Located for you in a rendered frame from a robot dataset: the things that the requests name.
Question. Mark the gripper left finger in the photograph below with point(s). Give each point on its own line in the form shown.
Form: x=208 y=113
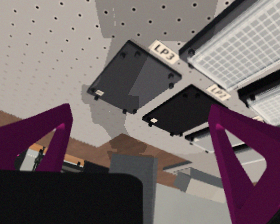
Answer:
x=18 y=136

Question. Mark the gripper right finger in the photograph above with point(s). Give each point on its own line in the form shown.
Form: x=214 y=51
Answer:
x=259 y=206

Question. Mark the beige button panel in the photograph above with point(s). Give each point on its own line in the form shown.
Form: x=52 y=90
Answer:
x=201 y=184

